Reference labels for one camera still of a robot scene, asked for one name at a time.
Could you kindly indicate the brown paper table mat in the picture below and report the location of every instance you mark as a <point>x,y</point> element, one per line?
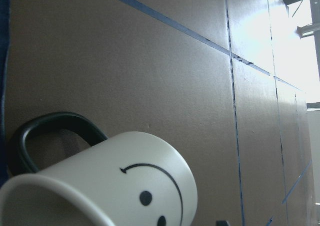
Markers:
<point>220,80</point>

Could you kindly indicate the white smiley mug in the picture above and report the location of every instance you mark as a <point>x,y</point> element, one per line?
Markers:
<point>131,179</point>

